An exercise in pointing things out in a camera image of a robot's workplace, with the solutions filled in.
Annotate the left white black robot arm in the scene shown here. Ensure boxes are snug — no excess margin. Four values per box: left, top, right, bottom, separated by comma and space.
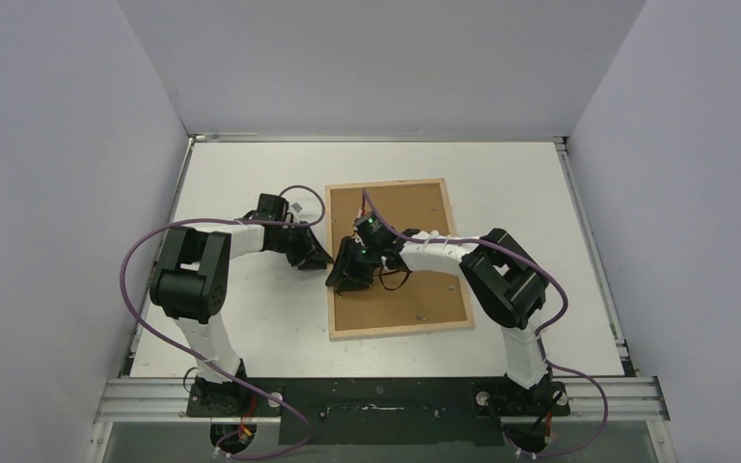
150, 193, 333, 416

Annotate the white wooden picture frame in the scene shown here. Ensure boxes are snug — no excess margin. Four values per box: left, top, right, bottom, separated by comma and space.
324, 177, 476, 341

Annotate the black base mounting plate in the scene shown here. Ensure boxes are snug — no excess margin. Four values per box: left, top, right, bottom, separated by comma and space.
185, 376, 570, 450

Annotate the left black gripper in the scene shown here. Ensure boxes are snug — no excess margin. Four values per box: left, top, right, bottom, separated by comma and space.
271, 221, 333, 270

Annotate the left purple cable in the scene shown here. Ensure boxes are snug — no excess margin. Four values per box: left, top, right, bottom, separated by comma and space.
119, 185, 327, 461

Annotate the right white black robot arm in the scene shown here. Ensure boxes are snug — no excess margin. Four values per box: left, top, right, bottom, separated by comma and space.
326, 212, 569, 416

